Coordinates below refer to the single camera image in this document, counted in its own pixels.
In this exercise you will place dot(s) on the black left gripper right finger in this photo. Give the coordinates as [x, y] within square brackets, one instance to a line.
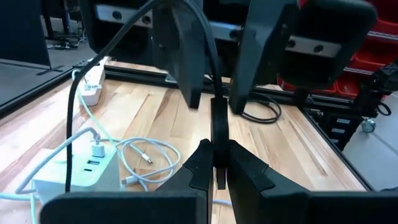
[280, 208]

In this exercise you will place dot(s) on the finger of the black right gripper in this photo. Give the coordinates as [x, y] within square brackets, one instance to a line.
[261, 56]
[183, 62]

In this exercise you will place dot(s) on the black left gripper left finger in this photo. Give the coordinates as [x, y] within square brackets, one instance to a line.
[140, 208]

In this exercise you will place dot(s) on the red storage bin rack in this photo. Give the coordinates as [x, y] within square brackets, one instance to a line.
[373, 53]

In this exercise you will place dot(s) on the mint green cube power strip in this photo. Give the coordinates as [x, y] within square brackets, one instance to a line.
[77, 177]

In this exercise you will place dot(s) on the black wheeled stand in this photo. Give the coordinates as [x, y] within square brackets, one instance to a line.
[382, 81]

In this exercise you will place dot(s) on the white flat power strip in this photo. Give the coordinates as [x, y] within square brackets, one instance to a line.
[93, 90]

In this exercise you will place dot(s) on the black curtain panel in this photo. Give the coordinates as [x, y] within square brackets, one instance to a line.
[21, 31]

